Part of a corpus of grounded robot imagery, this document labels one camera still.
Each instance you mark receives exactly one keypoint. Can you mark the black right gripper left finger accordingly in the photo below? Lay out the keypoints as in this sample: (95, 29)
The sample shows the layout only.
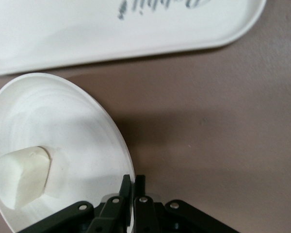
(106, 213)

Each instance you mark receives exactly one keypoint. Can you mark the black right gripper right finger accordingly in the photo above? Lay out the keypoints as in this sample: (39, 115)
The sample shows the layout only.
(155, 216)

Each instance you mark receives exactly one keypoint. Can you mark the white steamed bun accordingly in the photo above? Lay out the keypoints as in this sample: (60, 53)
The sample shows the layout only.
(24, 174)

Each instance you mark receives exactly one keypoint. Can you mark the round cream plate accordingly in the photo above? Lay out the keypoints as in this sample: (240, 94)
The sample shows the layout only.
(70, 126)

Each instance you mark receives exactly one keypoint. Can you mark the cream rabbit print tray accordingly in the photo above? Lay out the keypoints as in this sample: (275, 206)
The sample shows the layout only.
(87, 31)

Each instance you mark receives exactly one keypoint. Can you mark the brown table mat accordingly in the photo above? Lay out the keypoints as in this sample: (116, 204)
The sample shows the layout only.
(196, 121)

